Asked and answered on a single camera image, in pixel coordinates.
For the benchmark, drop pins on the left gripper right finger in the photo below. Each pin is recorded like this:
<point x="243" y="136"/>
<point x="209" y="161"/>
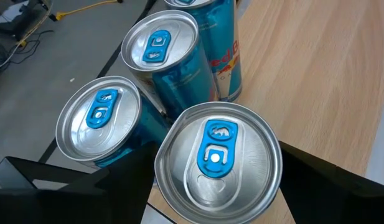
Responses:
<point x="335" y="199"/>

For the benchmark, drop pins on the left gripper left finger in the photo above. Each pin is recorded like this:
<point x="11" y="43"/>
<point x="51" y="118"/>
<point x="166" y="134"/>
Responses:
<point x="86" y="205"/>

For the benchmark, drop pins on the blue silver Red Bull can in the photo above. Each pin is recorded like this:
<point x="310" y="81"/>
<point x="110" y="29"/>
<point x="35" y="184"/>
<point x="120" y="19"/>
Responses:
<point x="179" y="81"/>
<point x="86" y="133"/>
<point x="222" y="37"/>
<point x="216" y="186"/>

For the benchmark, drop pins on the black floor equipment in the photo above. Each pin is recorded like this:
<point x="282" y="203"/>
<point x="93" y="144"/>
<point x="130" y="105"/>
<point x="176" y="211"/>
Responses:
<point x="11" y="28"/>

